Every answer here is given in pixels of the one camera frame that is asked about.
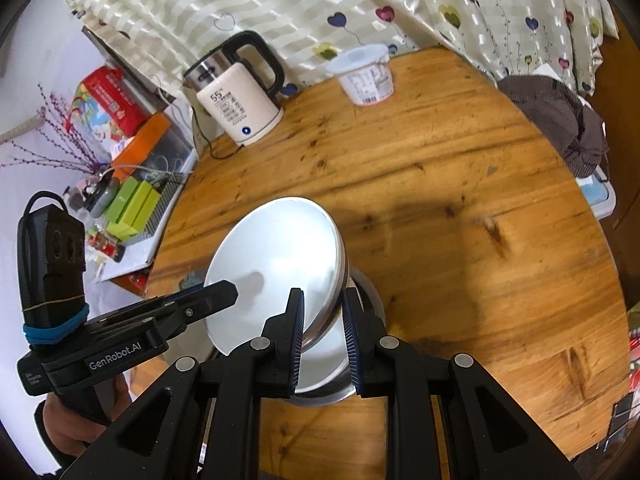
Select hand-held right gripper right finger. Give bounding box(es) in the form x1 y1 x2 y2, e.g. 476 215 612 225
341 287 583 480

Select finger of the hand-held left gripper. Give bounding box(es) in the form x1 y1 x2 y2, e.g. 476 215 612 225
87 280 239 346
172 272 206 293

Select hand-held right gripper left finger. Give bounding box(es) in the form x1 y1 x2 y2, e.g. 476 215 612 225
60 287 306 480

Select white bowl with blue stripe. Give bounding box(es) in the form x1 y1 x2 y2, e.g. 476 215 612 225
292 267 388 403
204 196 349 357

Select person's left hand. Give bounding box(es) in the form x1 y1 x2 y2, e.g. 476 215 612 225
34 392 128 467

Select small red jar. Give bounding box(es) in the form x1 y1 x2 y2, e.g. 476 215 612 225
85 230 126 263

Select white tray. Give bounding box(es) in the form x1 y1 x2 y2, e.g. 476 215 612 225
97 145 201 281

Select grey oval object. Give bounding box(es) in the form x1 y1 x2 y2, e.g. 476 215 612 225
87 177 121 213

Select grey chevron basket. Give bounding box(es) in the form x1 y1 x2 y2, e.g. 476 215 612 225
122 170 193 248

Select green boxes stack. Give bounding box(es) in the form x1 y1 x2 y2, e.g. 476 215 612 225
120 182 162 241

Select green box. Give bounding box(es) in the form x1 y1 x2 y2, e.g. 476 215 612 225
106 177 141 231

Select clear plastic box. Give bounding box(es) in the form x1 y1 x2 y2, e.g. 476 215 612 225
142 127 198 176

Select purple decorative branches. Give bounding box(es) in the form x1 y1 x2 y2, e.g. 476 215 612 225
0 85 108 178

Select orange box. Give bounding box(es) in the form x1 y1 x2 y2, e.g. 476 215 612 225
111 111 172 167

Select white electric kettle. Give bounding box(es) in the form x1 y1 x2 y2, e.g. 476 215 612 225
181 30 286 148

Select white plastic cup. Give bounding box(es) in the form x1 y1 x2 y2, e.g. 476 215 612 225
325 43 396 107

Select dark brown cloth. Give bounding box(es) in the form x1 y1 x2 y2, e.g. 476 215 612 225
497 74 610 178

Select white cable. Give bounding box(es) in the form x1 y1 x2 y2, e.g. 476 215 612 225
112 157 173 181

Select black kettle power cord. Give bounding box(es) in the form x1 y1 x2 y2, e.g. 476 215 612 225
192 110 241 161

